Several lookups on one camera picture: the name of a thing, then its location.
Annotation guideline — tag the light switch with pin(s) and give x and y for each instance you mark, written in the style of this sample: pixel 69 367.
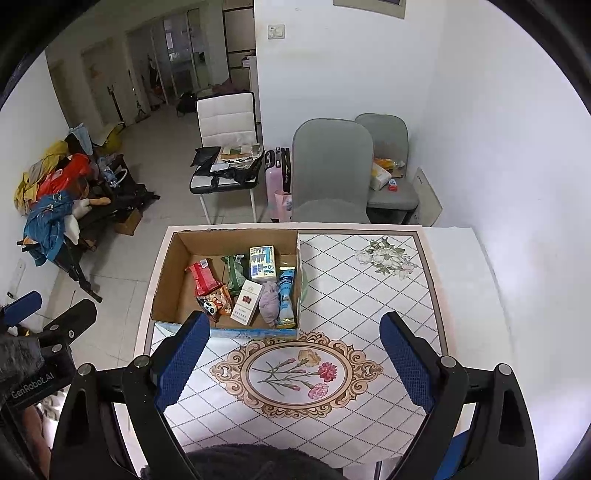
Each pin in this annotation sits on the light switch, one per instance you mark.
pixel 276 31

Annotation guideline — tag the black bench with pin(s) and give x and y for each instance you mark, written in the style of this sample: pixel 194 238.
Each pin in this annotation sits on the black bench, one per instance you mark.
pixel 124 198

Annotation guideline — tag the white board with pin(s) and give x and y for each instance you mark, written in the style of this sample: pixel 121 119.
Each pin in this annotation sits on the white board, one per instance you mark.
pixel 427 198

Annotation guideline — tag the beige plush toy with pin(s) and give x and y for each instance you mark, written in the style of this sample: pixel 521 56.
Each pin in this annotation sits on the beige plush toy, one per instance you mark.
pixel 92 203

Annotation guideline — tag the blue cloth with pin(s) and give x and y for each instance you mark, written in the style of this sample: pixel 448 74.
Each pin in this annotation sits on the blue cloth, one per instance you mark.
pixel 48 221

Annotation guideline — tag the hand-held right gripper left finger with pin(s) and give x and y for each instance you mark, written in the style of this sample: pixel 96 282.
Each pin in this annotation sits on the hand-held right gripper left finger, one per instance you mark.
pixel 180 360

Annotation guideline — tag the white and blue tissue pack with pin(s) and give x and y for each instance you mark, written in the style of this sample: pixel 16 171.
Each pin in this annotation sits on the white and blue tissue pack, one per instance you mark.
pixel 262 263

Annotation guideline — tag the yellow cloth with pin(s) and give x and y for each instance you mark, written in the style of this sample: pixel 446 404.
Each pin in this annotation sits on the yellow cloth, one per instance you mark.
pixel 27 184

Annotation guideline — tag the white cigarette box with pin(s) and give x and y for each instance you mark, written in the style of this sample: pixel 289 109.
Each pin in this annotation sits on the white cigarette box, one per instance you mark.
pixel 244 302

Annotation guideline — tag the pink suitcase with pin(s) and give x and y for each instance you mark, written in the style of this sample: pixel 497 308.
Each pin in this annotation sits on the pink suitcase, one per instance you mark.
pixel 273 180

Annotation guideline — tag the purple cloth pouch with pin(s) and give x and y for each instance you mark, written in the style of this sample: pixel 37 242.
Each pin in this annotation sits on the purple cloth pouch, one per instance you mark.
pixel 269 302

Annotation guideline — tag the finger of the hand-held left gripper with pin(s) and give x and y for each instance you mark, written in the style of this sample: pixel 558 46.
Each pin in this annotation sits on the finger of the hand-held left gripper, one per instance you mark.
pixel 69 323
pixel 21 307

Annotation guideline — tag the wooden door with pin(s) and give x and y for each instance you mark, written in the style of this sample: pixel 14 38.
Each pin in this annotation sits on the wooden door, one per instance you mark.
pixel 101 83

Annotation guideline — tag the red cloth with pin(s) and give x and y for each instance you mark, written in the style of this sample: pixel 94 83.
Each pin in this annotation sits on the red cloth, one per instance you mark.
pixel 62 175

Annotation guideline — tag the person's left forearm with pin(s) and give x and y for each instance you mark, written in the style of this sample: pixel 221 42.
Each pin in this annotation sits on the person's left forearm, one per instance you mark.
pixel 18 355

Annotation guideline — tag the small red box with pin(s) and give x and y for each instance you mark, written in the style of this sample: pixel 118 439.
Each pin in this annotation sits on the small red box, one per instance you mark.
pixel 393 186

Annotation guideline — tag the grey chair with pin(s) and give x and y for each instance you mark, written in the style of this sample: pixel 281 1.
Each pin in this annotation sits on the grey chair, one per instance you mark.
pixel 383 134
pixel 332 161

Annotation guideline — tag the picture frame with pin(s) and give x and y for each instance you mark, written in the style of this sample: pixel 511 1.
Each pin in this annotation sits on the picture frame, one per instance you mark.
pixel 369 7

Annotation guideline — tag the stack of papers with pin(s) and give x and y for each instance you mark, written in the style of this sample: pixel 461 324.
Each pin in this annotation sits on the stack of papers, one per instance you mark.
pixel 240 153

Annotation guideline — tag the small cardboard box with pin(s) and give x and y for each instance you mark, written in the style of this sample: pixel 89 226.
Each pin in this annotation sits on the small cardboard box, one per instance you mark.
pixel 128 222

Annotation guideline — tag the red snack packet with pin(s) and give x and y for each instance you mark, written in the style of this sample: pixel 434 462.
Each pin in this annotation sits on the red snack packet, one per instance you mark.
pixel 202 277

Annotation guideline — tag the orange and black snack packet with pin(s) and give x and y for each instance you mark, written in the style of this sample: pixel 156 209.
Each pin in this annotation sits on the orange and black snack packet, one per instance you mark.
pixel 217 300

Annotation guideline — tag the green tissue packet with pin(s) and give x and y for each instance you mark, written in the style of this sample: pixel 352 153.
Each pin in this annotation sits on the green tissue packet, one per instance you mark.
pixel 234 274

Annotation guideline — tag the black floor bag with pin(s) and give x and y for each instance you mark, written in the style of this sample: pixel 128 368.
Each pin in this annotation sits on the black floor bag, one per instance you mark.
pixel 185 104

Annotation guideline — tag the white padded chair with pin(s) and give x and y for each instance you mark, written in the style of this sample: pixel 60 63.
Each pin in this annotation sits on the white padded chair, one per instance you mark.
pixel 226 115

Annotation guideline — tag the black suitcase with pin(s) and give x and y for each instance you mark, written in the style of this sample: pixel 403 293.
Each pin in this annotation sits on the black suitcase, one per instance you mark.
pixel 284 166

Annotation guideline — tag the floral patterned table mat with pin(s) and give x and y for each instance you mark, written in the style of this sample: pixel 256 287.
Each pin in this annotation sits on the floral patterned table mat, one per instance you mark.
pixel 351 300

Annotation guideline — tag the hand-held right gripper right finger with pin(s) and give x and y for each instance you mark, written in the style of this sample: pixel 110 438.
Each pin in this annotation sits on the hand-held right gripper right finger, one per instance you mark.
pixel 406 360

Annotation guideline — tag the yellow bag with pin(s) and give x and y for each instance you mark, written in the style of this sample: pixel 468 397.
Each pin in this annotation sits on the yellow bag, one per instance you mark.
pixel 113 141

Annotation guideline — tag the blue office chair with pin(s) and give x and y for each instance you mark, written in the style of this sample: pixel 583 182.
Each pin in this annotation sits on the blue office chair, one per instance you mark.
pixel 455 454

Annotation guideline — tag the blue tube packet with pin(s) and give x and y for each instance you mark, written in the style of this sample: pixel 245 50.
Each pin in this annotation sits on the blue tube packet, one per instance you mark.
pixel 286 295

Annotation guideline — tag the person's dark fleece clothing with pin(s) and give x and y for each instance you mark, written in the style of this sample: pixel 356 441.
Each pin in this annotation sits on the person's dark fleece clothing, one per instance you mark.
pixel 258 464

